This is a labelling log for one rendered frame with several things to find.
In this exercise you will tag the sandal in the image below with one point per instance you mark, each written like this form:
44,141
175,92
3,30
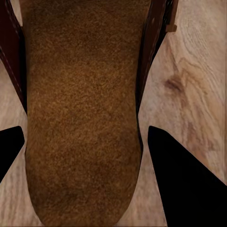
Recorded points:
79,68

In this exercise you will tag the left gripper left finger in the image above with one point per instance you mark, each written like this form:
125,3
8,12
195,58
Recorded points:
11,142

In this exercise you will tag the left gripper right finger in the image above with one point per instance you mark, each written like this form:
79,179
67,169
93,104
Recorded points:
192,196

